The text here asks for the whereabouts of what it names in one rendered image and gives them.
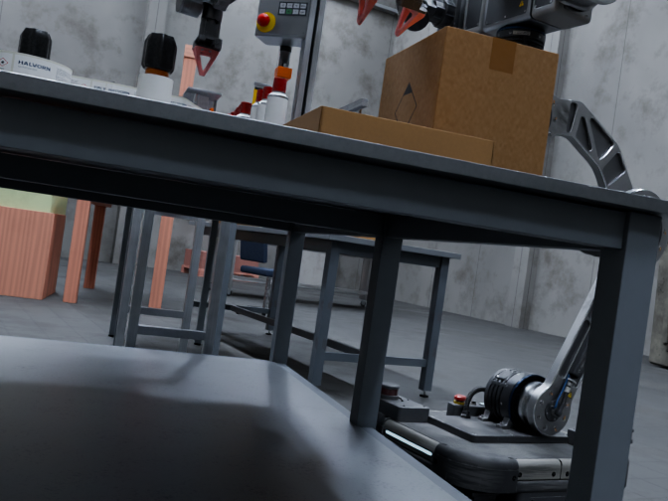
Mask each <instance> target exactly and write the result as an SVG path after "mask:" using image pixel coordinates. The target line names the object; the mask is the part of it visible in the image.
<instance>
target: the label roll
mask: <svg viewBox="0 0 668 501"><path fill-rule="evenodd" d="M0 71H6V72H11V73H16V74H21V75H26V76H31V77H36V78H41V79H46V80H52V81H57V82H62V83H67V84H70V83H71V79H72V73H73V71H72V70H71V69H70V68H68V67H66V66H64V65H62V64H59V63H56V62H53V61H50V60H47V59H44V58H40V57H36V56H32V55H27V54H22V53H17V52H11V51H3V50H0Z"/></svg>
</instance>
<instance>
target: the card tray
mask: <svg viewBox="0 0 668 501"><path fill-rule="evenodd" d="M282 125H285V126H290V127H295V128H300V129H305V130H311V131H316V132H321V133H326V134H331V135H336V136H341V137H346V138H352V139H357V140H362V141H367V142H372V143H377V144H382V145H387V146H392V147H398V148H403V149H407V150H412V151H417V152H422V153H427V154H432V155H437V156H443V157H448V158H453V159H458V160H463V161H468V162H473V163H478V164H484V165H489V166H492V162H493V155H494V147H495V141H491V140H486V139H481V138H477V137H472V136H467V135H462V134H457V133H453V132H448V131H443V130H438V129H433V128H428V127H424V126H419V125H414V124H409V123H404V122H399V121H395V120H390V119H385V118H381V117H376V116H371V115H367V114H362V113H357V112H352V111H347V110H343V109H338V108H333V107H328V106H323V105H322V106H320V107H318V108H315V109H313V110H311V111H309V112H307V113H305V114H303V115H301V116H299V117H297V118H295V119H293V120H291V121H289V122H287V123H285V124H282Z"/></svg>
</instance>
